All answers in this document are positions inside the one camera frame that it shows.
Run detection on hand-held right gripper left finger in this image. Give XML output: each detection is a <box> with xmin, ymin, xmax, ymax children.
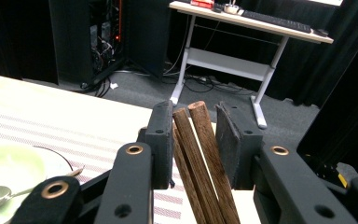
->
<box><xmin>145</xmin><ymin>100</ymin><xmax>175</xmax><ymax>190</ymax></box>

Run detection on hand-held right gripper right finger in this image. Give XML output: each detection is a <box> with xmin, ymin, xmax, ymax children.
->
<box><xmin>214</xmin><ymin>101</ymin><xmax>264</xmax><ymax>191</ymax></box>

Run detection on green ceramic bowl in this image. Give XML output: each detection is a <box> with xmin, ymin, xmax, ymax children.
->
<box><xmin>0</xmin><ymin>144</ymin><xmax>48</xmax><ymax>224</ymax></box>

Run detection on striped woven placemat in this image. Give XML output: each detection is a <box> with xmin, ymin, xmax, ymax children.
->
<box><xmin>0</xmin><ymin>108</ymin><xmax>187</xmax><ymax>224</ymax></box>

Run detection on white-framed desk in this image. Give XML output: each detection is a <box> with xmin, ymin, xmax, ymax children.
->
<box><xmin>168</xmin><ymin>0</ymin><xmax>335</xmax><ymax>130</ymax></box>

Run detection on black stand base striped edge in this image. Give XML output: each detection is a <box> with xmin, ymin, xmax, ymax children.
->
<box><xmin>302</xmin><ymin>152</ymin><xmax>358</xmax><ymax>191</ymax></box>

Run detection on black keyboard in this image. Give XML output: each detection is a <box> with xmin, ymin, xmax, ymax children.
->
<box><xmin>241</xmin><ymin>9</ymin><xmax>312</xmax><ymax>35</ymax></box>

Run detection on black computer mouse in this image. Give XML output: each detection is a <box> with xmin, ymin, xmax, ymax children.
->
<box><xmin>311</xmin><ymin>28</ymin><xmax>330</xmax><ymax>37</ymax></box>

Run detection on black computer tower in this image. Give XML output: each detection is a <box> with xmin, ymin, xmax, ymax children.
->
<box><xmin>48</xmin><ymin>0</ymin><xmax>172</xmax><ymax>87</ymax></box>

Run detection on red box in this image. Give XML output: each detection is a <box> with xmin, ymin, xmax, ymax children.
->
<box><xmin>189</xmin><ymin>0</ymin><xmax>215</xmax><ymax>9</ymax></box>

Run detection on bright monitor screen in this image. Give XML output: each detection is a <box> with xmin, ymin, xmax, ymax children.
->
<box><xmin>306</xmin><ymin>0</ymin><xmax>345</xmax><ymax>7</ymax></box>

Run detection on cables under desk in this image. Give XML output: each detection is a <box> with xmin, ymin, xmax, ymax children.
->
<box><xmin>162</xmin><ymin>60</ymin><xmax>255</xmax><ymax>96</ymax></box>

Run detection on black floor cable bundle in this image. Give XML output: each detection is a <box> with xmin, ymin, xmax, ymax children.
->
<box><xmin>80</xmin><ymin>76</ymin><xmax>113</xmax><ymax>99</ymax></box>

